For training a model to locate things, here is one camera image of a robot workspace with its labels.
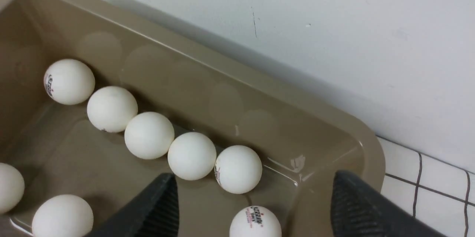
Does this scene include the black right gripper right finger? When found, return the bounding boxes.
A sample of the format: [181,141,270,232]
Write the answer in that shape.
[330,170,444,237]

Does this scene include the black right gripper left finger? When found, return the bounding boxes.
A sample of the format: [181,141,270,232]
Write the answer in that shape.
[88,173,180,237]

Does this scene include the white printed ball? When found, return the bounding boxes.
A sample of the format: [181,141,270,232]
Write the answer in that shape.
[43,59,95,105]

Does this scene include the white black-grid tablecloth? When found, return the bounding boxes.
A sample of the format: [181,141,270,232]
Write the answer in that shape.
[379,138,475,237]

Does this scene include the olive green plastic bin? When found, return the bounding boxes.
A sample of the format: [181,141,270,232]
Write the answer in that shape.
[1,0,385,237]

